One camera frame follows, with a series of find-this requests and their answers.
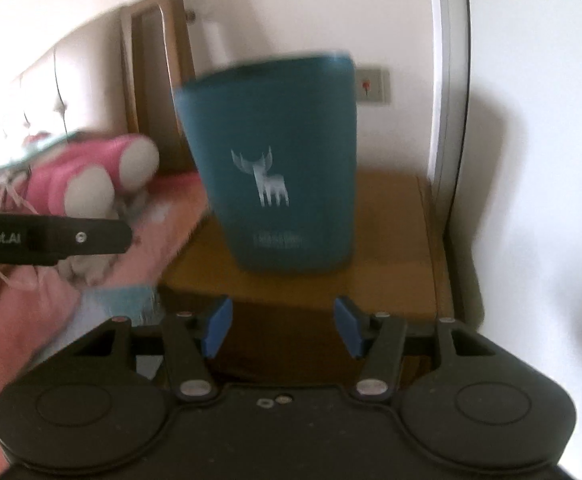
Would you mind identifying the pink bedsheet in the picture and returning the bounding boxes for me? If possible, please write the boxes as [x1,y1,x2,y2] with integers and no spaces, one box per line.
[0,174,207,474]

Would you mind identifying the white door frame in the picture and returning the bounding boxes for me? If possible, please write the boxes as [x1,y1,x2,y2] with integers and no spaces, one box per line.
[426,0,472,212]

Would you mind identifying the wooden nightstand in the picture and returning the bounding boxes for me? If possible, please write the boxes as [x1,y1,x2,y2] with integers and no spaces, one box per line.
[159,169,453,385]

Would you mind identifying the teal trash bin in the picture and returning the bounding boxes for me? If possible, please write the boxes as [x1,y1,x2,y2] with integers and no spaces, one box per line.
[174,52,357,272]

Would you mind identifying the padded beige headboard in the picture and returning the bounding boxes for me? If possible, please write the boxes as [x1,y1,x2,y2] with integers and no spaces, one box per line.
[18,36,127,138]

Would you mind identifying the beige wall switch plate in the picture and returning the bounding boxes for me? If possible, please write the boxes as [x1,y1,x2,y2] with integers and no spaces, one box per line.
[355,65,391,105]

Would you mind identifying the pink plush toy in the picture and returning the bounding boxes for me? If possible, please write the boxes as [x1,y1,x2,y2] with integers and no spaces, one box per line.
[0,134,160,285]

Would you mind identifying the wooden headboard frame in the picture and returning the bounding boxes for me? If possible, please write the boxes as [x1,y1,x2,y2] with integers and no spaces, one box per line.
[120,0,195,174]

